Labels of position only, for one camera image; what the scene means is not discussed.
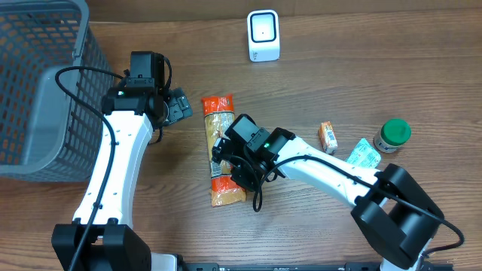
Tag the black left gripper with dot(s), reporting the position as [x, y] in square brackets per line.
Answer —
[179, 108]

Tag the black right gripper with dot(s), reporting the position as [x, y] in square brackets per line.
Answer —
[219, 153]

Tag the long orange noodle packet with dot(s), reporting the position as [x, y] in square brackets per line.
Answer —
[218, 116]

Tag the small orange snack box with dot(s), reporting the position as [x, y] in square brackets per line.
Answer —
[328, 138]

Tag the teal wet wipes pack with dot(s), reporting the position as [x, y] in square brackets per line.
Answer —
[364, 155]

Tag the green lidded can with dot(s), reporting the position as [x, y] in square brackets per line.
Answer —
[392, 135]

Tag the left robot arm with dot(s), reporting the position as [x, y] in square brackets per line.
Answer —
[101, 235]

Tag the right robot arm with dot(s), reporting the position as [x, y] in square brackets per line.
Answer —
[396, 216]

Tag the white barcode scanner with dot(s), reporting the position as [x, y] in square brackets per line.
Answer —
[263, 36]

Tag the grey plastic shopping basket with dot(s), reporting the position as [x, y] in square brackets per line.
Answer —
[47, 48]

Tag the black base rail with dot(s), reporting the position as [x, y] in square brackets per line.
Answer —
[353, 266]

